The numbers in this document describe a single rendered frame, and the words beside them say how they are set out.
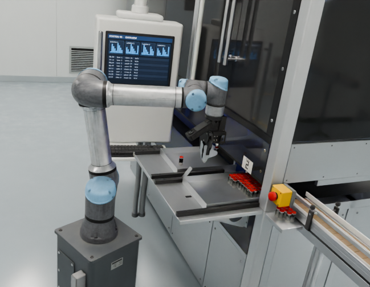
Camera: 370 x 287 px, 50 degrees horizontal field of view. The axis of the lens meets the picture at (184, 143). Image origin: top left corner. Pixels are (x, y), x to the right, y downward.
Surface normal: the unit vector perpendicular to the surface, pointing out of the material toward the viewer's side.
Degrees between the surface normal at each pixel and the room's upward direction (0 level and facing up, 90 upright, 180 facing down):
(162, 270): 0
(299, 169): 90
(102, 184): 8
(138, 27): 90
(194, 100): 90
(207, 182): 0
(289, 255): 90
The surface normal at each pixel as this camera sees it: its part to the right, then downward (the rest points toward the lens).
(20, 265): 0.11, -0.92
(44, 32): 0.38, 0.39
